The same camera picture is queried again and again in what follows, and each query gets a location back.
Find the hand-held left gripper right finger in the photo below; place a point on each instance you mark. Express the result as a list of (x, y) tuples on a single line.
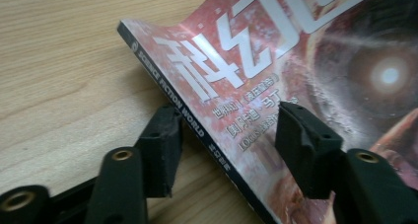
[(312, 151)]

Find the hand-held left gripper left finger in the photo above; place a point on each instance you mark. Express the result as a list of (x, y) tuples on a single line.
[(157, 151)]

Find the red science fiction magazine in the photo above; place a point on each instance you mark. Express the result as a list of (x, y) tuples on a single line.
[(279, 69)]

